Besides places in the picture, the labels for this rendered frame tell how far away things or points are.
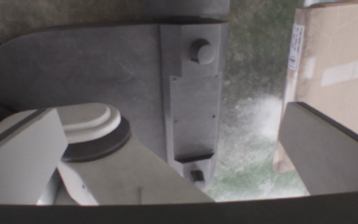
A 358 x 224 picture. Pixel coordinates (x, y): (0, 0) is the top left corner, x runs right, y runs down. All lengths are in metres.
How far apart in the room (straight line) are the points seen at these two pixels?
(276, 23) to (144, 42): 0.47
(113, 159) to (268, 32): 0.62
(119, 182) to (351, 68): 0.60
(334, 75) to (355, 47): 0.08
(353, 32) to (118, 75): 0.55
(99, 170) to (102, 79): 0.22
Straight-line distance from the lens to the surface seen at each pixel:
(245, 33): 0.72
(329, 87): 0.64
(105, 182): 0.31
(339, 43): 0.60
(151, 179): 0.30
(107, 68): 0.47
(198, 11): 0.44
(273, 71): 0.82
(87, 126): 0.35
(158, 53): 0.46
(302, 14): 0.52
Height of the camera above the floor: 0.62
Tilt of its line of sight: 59 degrees down
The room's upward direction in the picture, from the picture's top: 154 degrees clockwise
